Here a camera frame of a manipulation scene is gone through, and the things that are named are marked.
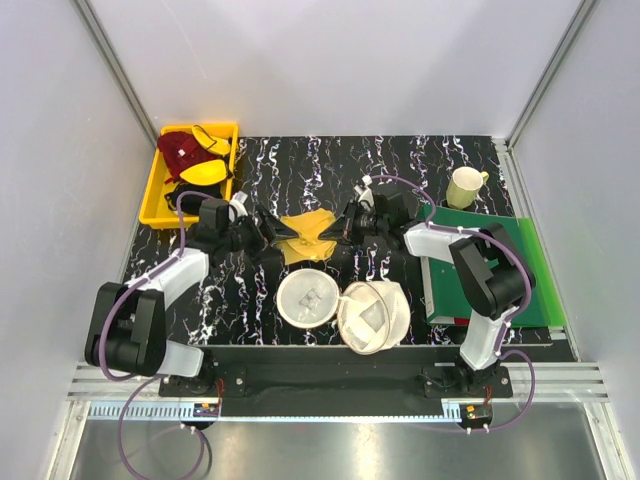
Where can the pale green mug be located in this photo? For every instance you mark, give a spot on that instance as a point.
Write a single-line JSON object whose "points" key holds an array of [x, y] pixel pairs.
{"points": [[464, 186]]}

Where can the mustard yellow bra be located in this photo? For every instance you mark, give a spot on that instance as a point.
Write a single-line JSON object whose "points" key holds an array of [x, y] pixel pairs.
{"points": [[307, 246]]}

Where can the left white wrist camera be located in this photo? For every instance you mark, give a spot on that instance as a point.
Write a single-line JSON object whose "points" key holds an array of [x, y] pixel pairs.
{"points": [[237, 208]]}

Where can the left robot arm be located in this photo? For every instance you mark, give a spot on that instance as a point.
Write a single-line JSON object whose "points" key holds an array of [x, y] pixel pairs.
{"points": [[128, 332]]}

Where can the dark red bra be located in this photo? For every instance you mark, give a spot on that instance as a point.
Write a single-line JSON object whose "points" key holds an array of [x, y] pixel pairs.
{"points": [[180, 151]]}

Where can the black bra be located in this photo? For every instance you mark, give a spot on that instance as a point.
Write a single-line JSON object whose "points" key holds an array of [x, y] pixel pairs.
{"points": [[190, 203]]}

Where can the bright yellow bra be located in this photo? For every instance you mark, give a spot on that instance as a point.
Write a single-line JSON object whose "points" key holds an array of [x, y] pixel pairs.
{"points": [[215, 170]]}

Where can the white mesh laundry bag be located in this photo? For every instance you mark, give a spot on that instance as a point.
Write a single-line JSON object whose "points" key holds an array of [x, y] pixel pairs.
{"points": [[371, 316]]}

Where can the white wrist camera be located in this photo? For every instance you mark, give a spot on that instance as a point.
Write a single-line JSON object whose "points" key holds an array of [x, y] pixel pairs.
{"points": [[364, 194], [237, 208]]}

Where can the green ring binder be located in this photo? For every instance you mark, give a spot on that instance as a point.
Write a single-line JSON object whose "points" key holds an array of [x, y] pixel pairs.
{"points": [[447, 293]]}

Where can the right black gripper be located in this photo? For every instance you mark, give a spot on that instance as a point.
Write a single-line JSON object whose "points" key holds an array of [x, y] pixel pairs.
{"points": [[344, 228]]}

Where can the yellow plastic bin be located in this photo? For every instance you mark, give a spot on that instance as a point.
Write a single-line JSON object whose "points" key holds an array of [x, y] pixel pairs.
{"points": [[154, 211]]}

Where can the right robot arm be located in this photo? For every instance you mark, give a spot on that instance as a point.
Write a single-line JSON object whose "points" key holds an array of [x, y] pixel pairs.
{"points": [[495, 280]]}

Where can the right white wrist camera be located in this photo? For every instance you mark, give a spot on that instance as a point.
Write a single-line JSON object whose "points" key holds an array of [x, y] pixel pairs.
{"points": [[364, 194]]}

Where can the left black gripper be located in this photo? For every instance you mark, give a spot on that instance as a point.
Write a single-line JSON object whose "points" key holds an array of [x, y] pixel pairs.
{"points": [[270, 231]]}

